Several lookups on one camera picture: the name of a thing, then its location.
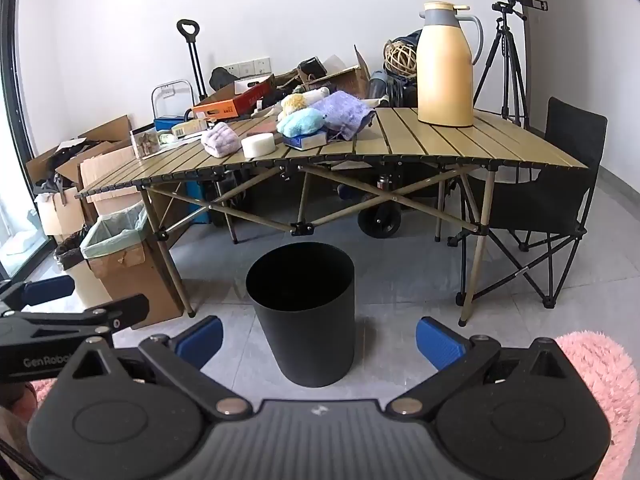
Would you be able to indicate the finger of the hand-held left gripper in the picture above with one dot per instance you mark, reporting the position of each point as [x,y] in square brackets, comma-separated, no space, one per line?
[50,290]
[120,312]

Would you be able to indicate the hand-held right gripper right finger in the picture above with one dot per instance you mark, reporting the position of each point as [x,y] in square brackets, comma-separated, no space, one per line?
[440,342]

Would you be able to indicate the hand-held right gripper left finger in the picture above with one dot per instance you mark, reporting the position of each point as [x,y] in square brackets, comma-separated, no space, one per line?
[200,342]

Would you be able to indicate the black round waste bin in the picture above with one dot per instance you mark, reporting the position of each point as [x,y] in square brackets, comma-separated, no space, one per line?
[300,325]

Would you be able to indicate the lavender fluffy towel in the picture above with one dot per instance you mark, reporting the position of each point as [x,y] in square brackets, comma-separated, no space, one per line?
[220,140]

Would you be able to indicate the blue white pack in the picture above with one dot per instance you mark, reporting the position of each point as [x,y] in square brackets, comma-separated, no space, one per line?
[305,141]

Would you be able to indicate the light blue fluffy cloth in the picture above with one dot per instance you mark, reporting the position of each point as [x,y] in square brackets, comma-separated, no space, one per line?
[300,121]

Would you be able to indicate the purple woven cloth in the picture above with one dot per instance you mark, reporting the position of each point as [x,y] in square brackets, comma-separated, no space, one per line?
[345,110]

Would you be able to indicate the white yellow plush toy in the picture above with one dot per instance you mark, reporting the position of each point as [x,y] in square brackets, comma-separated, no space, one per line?
[294,102]

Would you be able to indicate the beige bucket black liner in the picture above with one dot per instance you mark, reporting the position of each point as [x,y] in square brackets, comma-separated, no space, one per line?
[75,280]

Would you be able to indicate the cardboard box with liner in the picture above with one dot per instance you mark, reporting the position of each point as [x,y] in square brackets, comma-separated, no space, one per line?
[140,280]

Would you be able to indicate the white cardboard box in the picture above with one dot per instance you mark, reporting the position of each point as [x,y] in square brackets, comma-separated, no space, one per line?
[57,215]

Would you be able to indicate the pale green bin liner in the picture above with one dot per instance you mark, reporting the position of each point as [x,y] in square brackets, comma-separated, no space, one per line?
[112,232]

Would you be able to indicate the plain brown cardboard box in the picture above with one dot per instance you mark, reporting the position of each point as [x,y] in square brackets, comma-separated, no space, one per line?
[110,180]

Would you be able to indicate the black utility wagon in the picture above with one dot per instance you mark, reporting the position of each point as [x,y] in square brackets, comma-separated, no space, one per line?
[380,220]

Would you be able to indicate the blue flat board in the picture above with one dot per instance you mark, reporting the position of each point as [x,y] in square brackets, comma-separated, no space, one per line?
[197,200]

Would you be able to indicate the clear jar black lid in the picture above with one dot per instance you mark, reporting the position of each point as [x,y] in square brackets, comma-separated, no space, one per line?
[146,142]

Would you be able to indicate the person's right leg pink fleece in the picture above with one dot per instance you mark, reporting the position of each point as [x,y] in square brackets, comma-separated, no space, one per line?
[610,385]

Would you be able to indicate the green white small tub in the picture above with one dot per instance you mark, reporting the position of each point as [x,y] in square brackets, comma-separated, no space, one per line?
[166,138]

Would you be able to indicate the blue storage box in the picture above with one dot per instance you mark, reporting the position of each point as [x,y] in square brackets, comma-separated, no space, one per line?
[170,125]

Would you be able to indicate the khaki slatted folding table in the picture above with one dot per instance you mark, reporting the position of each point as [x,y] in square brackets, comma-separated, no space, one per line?
[450,145]

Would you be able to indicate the white yellow flat box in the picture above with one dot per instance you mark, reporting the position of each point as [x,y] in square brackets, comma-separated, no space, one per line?
[190,127]

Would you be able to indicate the orange flat box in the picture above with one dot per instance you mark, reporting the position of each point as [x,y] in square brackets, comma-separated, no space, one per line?
[235,102]

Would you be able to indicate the black folding chair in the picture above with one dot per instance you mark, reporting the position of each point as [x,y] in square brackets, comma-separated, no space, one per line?
[570,130]

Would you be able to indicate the black bag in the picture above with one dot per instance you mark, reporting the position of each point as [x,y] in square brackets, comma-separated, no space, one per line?
[225,80]

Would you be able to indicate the clear bottle blue cap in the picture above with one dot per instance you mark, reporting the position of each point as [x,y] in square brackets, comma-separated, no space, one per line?
[379,85]

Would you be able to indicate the black tripod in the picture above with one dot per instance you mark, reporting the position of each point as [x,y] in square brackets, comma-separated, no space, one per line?
[511,75]

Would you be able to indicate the tall flapped cardboard box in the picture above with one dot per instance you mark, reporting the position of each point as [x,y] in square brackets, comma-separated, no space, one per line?
[345,80]

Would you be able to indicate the rattan ball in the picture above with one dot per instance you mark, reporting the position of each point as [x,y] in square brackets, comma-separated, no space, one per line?
[400,57]

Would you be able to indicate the black pouch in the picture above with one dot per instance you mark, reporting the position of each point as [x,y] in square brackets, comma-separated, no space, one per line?
[311,67]

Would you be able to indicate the white plastic frame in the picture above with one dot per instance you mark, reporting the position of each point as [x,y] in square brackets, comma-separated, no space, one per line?
[167,91]

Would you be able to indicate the white wall socket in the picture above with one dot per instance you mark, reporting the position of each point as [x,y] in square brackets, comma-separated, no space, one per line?
[230,67]
[247,66]
[263,64]

